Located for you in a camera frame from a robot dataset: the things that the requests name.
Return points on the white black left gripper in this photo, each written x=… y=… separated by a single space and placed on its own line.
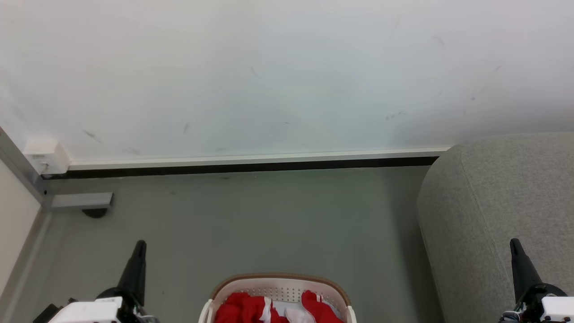
x=96 y=312

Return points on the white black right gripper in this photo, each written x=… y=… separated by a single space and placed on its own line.
x=549 y=307

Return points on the white laundry basket brown rim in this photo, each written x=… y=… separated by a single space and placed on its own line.
x=280 y=287

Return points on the grey fabric sofa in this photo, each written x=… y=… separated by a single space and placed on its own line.
x=484 y=211

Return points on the red garment white stripes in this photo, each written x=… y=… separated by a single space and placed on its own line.
x=240 y=309

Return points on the pale white cloth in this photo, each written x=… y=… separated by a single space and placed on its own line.
x=287 y=307

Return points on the white black baseboard strip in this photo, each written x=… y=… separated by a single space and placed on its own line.
x=251 y=163

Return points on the black foot under frame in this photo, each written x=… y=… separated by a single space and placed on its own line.
x=94 y=213

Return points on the white wall socket box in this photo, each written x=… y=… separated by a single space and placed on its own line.
x=45 y=154

